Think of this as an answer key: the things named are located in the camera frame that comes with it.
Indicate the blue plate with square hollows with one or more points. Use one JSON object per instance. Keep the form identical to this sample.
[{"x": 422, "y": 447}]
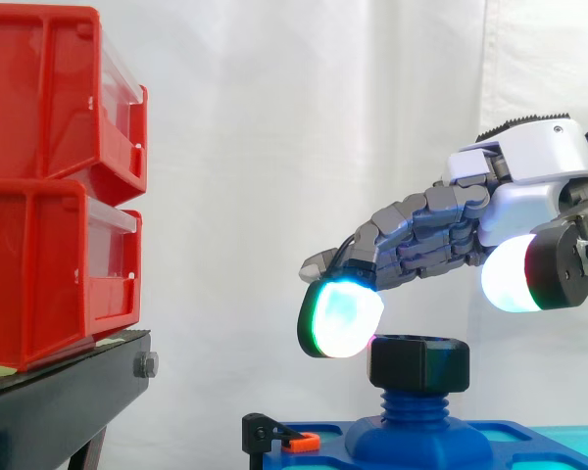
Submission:
[{"x": 318, "y": 457}]

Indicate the blue bolt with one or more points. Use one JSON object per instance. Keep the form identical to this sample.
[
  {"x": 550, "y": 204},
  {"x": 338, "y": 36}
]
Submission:
[{"x": 416, "y": 436}]

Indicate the black stand with green tape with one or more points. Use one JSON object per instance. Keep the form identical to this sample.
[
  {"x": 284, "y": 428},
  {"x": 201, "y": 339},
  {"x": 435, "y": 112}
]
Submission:
[{"x": 78, "y": 387}]

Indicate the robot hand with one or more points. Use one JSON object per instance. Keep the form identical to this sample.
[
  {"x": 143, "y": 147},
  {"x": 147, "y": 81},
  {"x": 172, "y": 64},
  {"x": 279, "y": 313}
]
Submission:
[{"x": 534, "y": 152}]

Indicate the red bin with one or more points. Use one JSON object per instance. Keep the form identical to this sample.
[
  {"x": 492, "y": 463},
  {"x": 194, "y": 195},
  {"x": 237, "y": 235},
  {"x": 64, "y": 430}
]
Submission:
[
  {"x": 29, "y": 274},
  {"x": 24, "y": 98}
]

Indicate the turquoise plate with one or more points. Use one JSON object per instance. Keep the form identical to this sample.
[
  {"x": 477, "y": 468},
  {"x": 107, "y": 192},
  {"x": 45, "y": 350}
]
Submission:
[{"x": 575, "y": 440}]

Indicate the black hex nut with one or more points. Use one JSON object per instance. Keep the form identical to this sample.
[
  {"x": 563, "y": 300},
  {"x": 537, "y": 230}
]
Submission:
[{"x": 421, "y": 364}]

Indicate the black-and-orange clip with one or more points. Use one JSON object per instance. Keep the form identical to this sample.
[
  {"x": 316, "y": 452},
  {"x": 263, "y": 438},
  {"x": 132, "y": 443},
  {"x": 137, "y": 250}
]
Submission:
[{"x": 257, "y": 433}]

